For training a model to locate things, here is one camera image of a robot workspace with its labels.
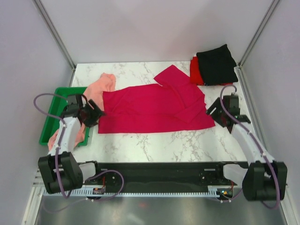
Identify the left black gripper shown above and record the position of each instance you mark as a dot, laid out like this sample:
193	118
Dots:
96	113

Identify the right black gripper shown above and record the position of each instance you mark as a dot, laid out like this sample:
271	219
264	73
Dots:
217	104

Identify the salmon pink t shirt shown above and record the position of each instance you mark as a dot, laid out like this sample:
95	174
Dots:
94	91

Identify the magenta polo shirt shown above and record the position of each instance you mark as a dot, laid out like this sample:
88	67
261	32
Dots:
171	104

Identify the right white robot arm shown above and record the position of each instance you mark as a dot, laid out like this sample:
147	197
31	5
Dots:
265	178

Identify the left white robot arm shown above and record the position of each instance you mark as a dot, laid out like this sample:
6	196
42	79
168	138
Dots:
59	170

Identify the green plastic tray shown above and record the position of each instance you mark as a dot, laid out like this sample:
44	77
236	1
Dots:
56	108

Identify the folded red t shirt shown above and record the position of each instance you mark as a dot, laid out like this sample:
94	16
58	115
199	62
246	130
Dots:
195	76

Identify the folded black t shirt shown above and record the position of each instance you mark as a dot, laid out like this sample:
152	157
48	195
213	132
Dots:
217	66

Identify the right aluminium frame post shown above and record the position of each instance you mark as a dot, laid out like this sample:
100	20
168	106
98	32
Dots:
266	18

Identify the aluminium frame post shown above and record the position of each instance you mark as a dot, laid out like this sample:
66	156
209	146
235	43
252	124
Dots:
52	29
266	18

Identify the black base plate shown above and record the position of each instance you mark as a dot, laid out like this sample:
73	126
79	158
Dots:
160	177

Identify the white slotted cable duct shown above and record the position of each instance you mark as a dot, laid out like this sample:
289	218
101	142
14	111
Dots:
92	192

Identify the front aluminium rail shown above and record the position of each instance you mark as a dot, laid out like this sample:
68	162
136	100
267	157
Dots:
38	181

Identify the left aluminium frame post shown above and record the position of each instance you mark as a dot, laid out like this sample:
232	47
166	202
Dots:
52	29

